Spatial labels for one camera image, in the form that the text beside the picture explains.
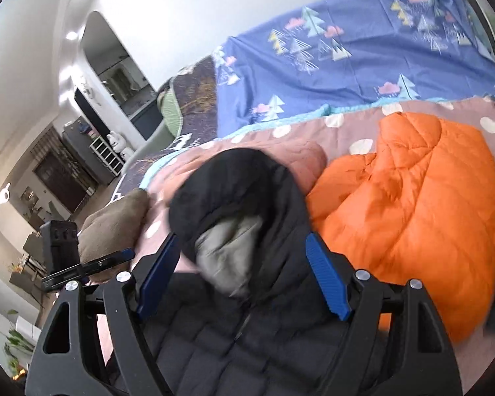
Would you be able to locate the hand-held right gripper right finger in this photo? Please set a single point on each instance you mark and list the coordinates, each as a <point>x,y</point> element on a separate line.
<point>328,280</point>

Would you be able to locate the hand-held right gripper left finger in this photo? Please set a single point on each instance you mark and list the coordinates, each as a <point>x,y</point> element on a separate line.
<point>156,280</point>

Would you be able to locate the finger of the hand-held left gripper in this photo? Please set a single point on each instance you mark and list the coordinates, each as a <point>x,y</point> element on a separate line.
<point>107,262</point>

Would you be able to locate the black hooded puffer jacket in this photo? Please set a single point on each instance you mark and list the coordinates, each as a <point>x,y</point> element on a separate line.
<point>231,181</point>

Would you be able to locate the dining table with chairs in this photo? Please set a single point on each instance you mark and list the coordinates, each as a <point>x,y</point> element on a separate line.
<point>29,255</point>

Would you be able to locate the brown pillow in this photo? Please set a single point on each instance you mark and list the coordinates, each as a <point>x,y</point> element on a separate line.
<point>111,222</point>

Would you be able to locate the dark wooden door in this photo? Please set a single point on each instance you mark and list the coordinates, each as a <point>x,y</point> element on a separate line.
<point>62,181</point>

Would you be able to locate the white ceiling lamp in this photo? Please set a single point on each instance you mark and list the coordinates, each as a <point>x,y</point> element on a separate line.
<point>0,203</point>

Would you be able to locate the white cubby shelf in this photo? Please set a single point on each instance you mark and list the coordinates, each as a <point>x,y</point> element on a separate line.
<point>105,156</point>

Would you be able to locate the green potted plant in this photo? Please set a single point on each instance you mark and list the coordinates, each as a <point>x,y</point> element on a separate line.
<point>14,340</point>

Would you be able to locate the orange puffer jacket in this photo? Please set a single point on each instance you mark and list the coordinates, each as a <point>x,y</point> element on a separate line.
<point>416,214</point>

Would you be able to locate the white figurine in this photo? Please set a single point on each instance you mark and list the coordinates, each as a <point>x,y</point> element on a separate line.
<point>117,142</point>

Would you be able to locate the pink quilted jacket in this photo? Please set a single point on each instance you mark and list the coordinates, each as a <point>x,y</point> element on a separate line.
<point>293,159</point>

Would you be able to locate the dark kitchen cabinet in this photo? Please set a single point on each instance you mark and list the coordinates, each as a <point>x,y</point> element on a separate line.
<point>144,117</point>

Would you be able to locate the dark printed blanket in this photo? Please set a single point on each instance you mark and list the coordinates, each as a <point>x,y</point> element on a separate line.
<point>198,103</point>

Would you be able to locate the pink polka dot blanket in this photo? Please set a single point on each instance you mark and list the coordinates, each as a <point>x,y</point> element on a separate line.
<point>437,109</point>

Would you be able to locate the blue tree print sheet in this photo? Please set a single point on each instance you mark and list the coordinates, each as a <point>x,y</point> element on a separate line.
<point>354,70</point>

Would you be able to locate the black wall television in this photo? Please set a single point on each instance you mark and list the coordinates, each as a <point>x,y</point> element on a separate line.
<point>83,101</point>

